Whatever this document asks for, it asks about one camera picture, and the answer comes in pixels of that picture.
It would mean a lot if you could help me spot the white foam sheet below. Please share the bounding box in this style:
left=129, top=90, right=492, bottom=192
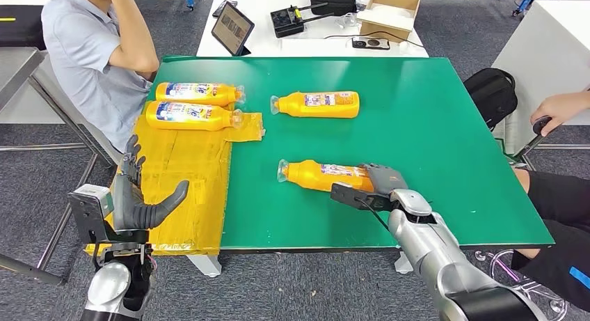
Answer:
left=358, top=3, right=413, bottom=31

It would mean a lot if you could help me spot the green table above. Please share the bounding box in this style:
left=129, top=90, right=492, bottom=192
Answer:
left=143, top=56, right=555, bottom=279

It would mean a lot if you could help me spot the thin black cable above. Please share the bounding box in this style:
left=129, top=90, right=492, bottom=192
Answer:
left=324, top=30, right=425, bottom=49

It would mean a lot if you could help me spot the yellow taped cardboard mat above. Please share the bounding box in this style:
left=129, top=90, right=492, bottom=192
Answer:
left=84, top=104, right=266, bottom=258

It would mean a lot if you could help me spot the black router with antennas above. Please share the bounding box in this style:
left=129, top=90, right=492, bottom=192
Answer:
left=270, top=1, right=334, bottom=38

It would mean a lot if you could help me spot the orange detergent bottle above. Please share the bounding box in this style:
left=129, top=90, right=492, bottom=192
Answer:
left=277, top=159, right=376, bottom=194
left=155, top=81, right=246, bottom=108
left=270, top=91, right=361, bottom=120
left=145, top=100, right=244, bottom=132

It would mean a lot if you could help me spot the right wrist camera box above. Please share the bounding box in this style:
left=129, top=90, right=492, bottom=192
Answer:
left=330, top=182, right=392, bottom=212

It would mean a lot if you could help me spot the dark smartphone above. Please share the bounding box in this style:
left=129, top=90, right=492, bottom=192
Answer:
left=212, top=0, right=238, bottom=19

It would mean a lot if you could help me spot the small black object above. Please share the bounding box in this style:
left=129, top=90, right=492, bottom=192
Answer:
left=532, top=116, right=552, bottom=136

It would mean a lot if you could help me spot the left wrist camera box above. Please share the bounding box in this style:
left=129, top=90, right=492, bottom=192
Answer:
left=67, top=184, right=115, bottom=244

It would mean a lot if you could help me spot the black flat camera device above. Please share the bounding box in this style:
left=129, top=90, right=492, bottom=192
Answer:
left=351, top=36, right=391, bottom=51

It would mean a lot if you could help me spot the person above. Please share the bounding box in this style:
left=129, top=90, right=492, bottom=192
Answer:
left=509, top=90, right=590, bottom=313
left=40, top=0, right=161, bottom=152

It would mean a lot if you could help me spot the white cable bundle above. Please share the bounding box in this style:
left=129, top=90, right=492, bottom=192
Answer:
left=335, top=12, right=362, bottom=29

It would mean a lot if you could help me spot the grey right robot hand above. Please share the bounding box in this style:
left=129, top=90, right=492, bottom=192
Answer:
left=359, top=162, right=410, bottom=196

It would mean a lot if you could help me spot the brown cardboard box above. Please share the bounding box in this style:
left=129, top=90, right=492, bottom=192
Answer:
left=357, top=0, right=421, bottom=43

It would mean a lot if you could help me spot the person's hand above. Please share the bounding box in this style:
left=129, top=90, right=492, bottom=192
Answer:
left=529, top=95, right=577, bottom=138

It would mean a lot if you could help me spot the chrome chair base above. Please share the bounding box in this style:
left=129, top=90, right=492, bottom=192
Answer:
left=475, top=249, right=568, bottom=321

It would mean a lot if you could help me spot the white table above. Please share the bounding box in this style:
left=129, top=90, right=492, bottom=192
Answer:
left=196, top=0, right=429, bottom=58

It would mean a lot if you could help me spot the black bag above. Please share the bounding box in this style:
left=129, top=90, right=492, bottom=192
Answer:
left=310, top=0, right=358, bottom=16

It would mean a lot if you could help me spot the black backpack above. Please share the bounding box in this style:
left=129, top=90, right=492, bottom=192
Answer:
left=463, top=67, right=518, bottom=132

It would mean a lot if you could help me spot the black tablet on stand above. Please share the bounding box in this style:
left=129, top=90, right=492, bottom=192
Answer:
left=211, top=1, right=255, bottom=57

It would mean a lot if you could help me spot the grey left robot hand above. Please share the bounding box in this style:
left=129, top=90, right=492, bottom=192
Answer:
left=111, top=134, right=191, bottom=232

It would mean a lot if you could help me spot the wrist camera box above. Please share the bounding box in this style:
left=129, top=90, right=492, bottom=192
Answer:
left=67, top=184, right=115, bottom=244
left=330, top=182, right=392, bottom=212

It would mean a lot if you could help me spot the white cabinet with steel frame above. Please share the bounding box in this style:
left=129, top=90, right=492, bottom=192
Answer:
left=491, top=0, right=590, bottom=156

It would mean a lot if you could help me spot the black hard case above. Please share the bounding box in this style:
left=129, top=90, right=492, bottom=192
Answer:
left=0, top=4, right=47, bottom=51

